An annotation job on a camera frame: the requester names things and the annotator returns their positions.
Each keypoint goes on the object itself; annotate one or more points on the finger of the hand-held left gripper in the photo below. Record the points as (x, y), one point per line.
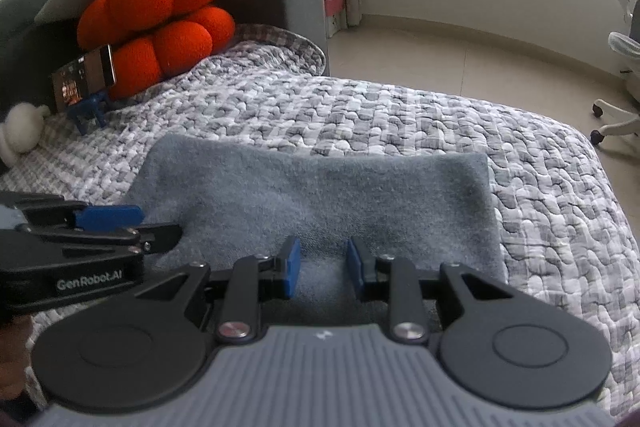
(160, 237)
(110, 217)

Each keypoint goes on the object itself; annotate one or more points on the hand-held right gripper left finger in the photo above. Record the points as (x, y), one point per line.
(292, 267)

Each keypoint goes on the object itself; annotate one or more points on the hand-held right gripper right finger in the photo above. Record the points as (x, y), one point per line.
(355, 269)

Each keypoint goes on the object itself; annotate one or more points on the grey knit sweater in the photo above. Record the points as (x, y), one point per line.
(325, 192)

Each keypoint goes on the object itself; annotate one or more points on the blue phone stand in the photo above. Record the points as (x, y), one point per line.
(90, 109)

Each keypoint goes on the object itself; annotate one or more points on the white plush toy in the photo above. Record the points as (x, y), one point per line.
(22, 127)

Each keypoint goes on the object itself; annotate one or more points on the smartphone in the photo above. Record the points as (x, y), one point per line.
(82, 77)

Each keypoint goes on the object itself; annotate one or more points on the grey checkered quilted blanket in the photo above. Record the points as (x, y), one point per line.
(425, 122)

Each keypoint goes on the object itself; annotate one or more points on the orange knot cushion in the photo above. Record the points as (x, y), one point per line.
(165, 7)

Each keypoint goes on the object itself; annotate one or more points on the grey sofa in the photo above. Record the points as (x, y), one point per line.
(280, 7)

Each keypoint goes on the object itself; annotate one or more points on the white office chair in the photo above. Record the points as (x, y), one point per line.
(627, 47)

